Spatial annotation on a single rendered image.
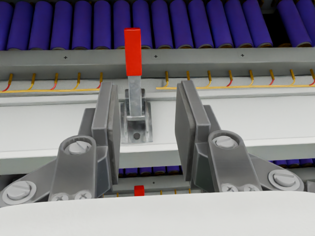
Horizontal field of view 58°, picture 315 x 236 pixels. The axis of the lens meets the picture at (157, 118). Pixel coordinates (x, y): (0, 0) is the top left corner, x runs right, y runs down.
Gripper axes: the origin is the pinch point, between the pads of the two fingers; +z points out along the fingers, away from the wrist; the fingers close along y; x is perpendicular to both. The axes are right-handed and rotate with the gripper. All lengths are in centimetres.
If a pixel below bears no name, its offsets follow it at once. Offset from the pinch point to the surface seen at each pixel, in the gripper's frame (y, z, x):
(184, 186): 5.6, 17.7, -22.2
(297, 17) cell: 16.7, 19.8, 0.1
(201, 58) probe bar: 5.6, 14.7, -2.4
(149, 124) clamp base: 0.5, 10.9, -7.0
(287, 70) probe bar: 14.3, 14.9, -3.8
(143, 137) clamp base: -0.1, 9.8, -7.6
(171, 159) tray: 2.6, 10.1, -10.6
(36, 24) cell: -10.2, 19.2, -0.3
